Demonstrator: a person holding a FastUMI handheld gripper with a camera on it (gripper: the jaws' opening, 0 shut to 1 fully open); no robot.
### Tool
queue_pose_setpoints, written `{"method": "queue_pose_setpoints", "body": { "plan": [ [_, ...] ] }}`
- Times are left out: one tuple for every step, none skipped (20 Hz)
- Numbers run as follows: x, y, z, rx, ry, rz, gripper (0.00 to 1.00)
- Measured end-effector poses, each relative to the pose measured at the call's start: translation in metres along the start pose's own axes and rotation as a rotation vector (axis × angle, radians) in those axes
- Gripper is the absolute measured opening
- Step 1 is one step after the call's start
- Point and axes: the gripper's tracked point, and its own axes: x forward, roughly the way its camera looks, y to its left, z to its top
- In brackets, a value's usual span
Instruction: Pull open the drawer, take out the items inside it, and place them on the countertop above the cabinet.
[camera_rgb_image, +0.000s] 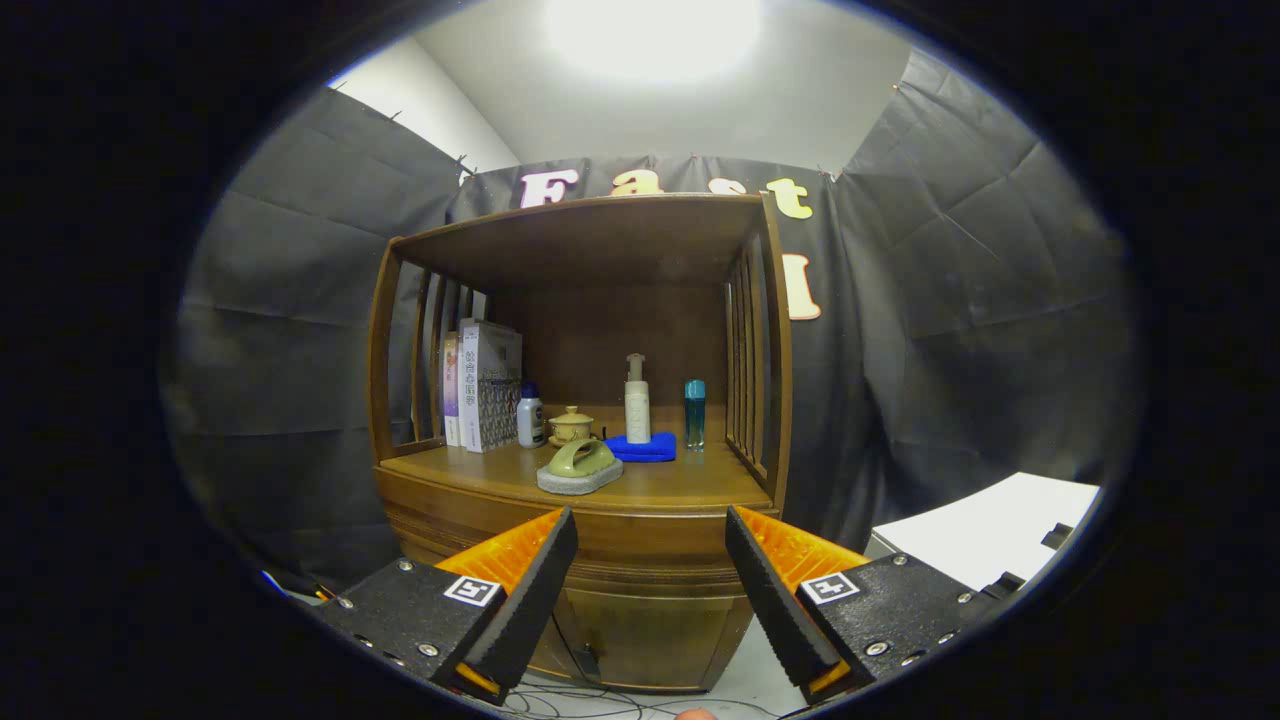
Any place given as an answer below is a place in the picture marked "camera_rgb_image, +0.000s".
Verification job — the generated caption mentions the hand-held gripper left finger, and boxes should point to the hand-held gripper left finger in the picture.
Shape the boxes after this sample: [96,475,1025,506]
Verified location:
[316,506,580,707]

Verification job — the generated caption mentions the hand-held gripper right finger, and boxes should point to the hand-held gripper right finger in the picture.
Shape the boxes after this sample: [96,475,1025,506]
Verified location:
[725,505,1002,707]

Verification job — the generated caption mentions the brown wooden drawer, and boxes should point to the brown wooden drawer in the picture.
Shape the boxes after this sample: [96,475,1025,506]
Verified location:
[375,465,791,591]

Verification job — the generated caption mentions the wooden countertop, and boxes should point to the wooden countertop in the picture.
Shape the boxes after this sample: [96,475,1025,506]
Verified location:
[380,405,777,514]

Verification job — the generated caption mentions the brown wooden cabinet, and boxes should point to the brown wooden cabinet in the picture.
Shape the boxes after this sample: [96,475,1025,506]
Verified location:
[366,193,794,694]

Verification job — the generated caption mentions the yellow lidded teacup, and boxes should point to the yellow lidded teacup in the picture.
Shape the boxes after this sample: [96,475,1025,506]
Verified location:
[547,405,598,448]

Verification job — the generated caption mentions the white bottle blue cap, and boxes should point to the white bottle blue cap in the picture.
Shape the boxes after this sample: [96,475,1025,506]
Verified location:
[516,381,546,449]

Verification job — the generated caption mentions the blue folded cloth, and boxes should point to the blue folded cloth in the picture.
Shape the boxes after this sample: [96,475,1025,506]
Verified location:
[603,431,678,463]

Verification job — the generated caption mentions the thick white patterned book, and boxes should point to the thick white patterned book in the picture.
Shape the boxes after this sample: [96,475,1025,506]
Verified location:
[463,320,524,454]

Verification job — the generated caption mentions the white pump bottle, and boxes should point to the white pump bottle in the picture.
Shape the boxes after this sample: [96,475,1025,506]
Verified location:
[624,353,652,444]

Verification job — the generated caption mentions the purple book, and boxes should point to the purple book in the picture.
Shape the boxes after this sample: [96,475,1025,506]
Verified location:
[442,332,461,447]

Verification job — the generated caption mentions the white table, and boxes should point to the white table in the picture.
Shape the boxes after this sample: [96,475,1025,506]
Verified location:
[868,472,1101,593]

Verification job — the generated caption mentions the black backdrop cloth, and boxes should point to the black backdrop cloth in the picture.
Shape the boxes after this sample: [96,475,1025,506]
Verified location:
[160,50,1141,593]

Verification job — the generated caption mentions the black floor cables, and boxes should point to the black floor cables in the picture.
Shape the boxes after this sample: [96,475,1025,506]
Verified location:
[500,683,801,720]

